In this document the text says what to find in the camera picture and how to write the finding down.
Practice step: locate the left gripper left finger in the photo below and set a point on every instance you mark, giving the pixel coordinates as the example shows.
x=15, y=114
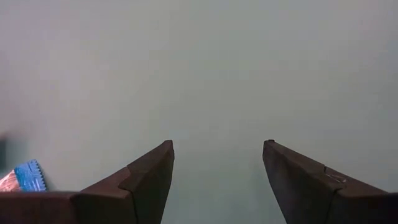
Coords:
x=133, y=193

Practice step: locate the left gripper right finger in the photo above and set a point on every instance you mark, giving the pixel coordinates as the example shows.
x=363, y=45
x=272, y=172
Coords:
x=311, y=193

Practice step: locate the white blue-ended Hershey bar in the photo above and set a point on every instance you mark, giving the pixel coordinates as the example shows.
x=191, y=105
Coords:
x=28, y=177

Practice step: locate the green table mat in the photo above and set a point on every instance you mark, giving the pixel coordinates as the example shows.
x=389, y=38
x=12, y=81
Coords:
x=199, y=62

